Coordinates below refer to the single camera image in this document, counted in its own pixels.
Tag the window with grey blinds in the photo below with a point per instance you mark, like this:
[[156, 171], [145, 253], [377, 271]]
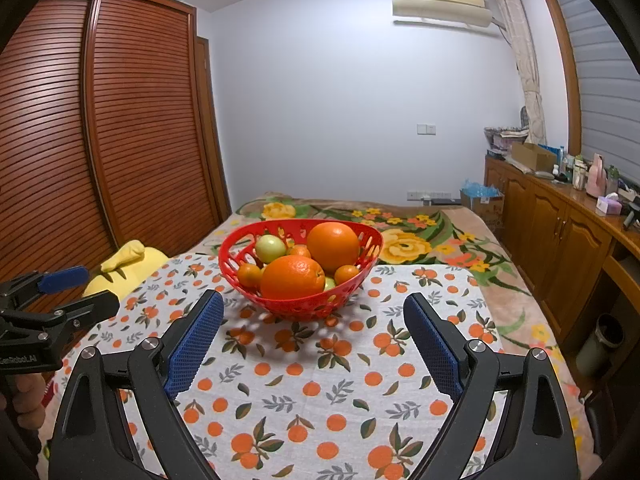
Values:
[[600, 70]]

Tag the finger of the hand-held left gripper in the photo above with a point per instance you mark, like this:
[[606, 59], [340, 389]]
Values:
[[62, 280], [90, 310]]

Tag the beige curtain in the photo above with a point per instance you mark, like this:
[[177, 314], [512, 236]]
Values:
[[525, 70]]

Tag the slatted wooden wardrobe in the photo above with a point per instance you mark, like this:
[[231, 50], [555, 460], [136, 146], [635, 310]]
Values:
[[140, 110]]

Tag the person's left hand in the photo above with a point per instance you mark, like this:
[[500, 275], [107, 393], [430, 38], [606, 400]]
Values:
[[30, 391]]

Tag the grey trash bin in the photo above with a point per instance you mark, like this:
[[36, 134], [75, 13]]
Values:
[[599, 342]]

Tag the white wall switch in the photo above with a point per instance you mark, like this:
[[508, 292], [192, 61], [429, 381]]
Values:
[[426, 129]]

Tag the wooden sideboard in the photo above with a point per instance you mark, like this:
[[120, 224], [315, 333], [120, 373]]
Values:
[[550, 230]]

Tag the large orange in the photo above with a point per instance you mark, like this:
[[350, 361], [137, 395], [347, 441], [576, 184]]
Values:
[[292, 280], [333, 247]]

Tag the green bottle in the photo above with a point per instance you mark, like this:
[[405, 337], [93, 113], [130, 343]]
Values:
[[612, 180]]

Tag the yellow plush toy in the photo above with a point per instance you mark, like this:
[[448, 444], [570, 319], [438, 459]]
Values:
[[135, 265]]

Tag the small tangerine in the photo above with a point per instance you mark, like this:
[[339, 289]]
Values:
[[249, 276], [346, 275], [301, 251]]

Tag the orange-print white tablecloth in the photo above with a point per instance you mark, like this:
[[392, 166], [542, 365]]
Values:
[[325, 410]]

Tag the pink bottle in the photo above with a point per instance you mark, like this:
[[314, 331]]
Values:
[[596, 177]]

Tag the cardboard box with blue bags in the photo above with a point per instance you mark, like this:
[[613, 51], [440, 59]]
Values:
[[482, 207]]

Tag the red perforated plastic basket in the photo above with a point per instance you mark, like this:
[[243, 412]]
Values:
[[305, 308]]

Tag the pink tissue pack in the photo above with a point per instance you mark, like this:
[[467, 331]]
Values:
[[609, 205]]

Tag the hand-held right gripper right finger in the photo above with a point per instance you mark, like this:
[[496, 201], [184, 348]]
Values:
[[435, 350]]

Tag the pile of papers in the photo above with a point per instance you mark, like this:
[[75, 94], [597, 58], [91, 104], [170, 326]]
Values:
[[505, 140]]

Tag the group of small bottles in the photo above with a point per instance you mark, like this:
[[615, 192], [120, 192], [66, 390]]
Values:
[[572, 170]]

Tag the floral blanket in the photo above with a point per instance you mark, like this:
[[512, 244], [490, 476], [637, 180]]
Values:
[[450, 240]]

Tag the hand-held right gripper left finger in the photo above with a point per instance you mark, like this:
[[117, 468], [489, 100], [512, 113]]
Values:
[[195, 350]]

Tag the green apple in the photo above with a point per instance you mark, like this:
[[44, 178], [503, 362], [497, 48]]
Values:
[[271, 248]]

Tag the yellow-green pear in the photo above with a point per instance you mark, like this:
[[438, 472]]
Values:
[[329, 284]]

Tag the white wall outlet strip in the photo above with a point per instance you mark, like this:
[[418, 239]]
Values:
[[430, 195]]

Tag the cream air conditioner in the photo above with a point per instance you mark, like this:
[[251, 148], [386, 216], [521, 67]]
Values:
[[440, 2]]

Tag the black tripod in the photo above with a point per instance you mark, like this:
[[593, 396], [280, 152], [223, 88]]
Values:
[[631, 207]]

